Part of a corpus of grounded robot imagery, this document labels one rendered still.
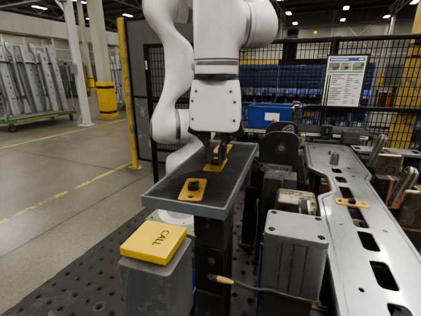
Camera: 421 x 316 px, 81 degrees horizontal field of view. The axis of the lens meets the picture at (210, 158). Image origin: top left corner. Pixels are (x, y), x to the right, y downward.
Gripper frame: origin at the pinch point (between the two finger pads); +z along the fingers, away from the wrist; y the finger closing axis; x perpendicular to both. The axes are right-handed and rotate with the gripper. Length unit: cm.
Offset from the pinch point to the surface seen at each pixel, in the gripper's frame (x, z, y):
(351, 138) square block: 91, 16, 51
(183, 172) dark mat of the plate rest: -5.5, 2.6, -5.4
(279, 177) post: 11.7, 8.8, 13.8
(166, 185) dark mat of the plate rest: -12.3, 2.7, -5.9
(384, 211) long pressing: 18.6, 18.7, 41.8
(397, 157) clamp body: 58, 15, 59
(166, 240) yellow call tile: -26.2, 2.7, 0.2
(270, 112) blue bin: 105, 6, 9
